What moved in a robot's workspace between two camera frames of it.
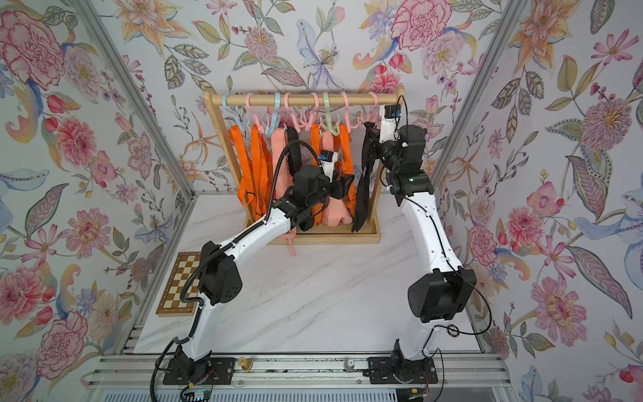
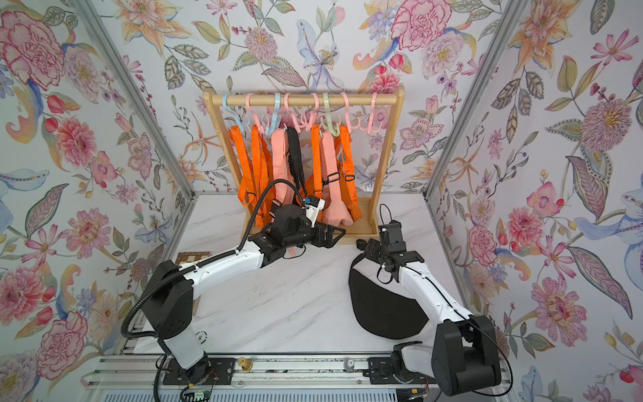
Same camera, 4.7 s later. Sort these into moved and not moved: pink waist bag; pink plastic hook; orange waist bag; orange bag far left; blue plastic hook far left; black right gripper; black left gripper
Moved: black left gripper; black right gripper
Not moved: pink plastic hook; pink waist bag; orange bag far left; orange waist bag; blue plastic hook far left
